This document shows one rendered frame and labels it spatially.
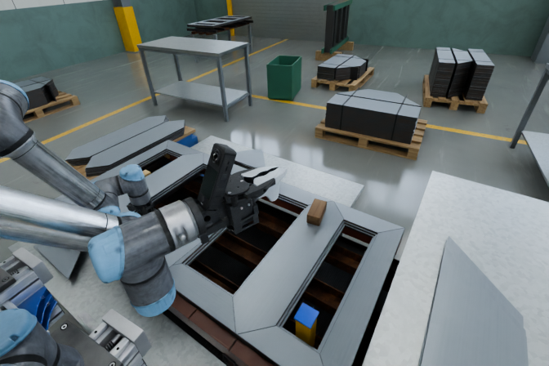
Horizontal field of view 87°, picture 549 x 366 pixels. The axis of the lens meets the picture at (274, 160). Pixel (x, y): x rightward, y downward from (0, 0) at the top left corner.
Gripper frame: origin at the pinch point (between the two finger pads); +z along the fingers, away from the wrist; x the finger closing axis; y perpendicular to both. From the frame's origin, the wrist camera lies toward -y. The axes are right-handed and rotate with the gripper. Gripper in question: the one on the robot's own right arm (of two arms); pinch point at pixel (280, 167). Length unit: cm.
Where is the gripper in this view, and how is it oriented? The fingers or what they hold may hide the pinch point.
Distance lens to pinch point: 60.1
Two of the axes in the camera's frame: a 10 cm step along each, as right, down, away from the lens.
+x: 5.8, 3.1, -7.6
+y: 1.1, 8.9, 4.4
